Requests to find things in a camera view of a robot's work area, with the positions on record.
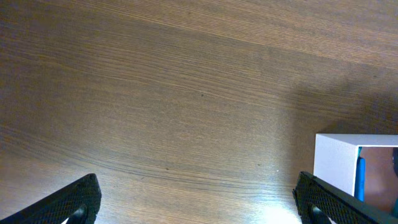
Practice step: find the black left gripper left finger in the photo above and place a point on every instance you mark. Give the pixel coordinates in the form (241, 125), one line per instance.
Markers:
(78, 202)

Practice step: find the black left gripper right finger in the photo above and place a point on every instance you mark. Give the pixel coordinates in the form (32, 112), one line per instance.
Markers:
(320, 202)

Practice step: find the blue disposable razor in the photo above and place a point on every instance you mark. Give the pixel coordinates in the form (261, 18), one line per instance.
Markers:
(360, 179)

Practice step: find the teal mouthwash bottle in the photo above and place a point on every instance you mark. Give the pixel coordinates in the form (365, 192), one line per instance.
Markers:
(394, 211)

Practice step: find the dark blue spray bottle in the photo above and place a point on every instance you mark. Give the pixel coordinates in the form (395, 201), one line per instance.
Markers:
(395, 160)

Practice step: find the white cardboard box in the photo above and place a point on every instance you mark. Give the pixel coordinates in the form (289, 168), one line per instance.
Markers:
(336, 158)

